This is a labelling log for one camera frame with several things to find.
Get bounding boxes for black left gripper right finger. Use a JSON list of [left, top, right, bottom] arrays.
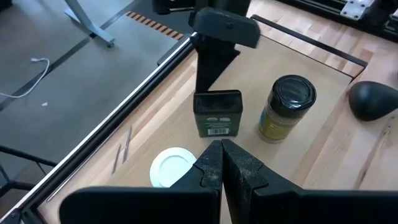
[[222, 139, 398, 224]]

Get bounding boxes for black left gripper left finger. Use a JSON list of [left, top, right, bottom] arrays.
[[58, 139, 224, 224]]

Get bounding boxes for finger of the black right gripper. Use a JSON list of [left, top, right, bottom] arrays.
[[189, 7, 261, 93]]

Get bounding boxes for white-lidded spice bottle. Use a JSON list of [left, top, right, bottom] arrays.
[[149, 146, 198, 189]]

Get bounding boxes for green rectangular spice tin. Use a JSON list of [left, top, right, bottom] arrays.
[[192, 90, 244, 139]]

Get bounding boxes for round black-lidded spice jar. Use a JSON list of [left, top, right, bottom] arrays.
[[257, 74, 318, 144]]

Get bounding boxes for black mat with striped edges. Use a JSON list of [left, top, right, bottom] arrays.
[[124, 0, 200, 41]]

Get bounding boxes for grey metal table leg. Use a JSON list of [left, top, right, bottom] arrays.
[[63, 0, 116, 49]]

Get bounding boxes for black plastic ladle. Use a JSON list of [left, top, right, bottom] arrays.
[[348, 80, 398, 123]]

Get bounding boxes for black aluminium table frame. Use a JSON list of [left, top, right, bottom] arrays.
[[0, 0, 398, 224]]

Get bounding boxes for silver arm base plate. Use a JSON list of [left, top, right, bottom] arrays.
[[340, 0, 376, 21]]

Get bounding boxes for white cable with plug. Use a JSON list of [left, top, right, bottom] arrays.
[[0, 57, 51, 100]]

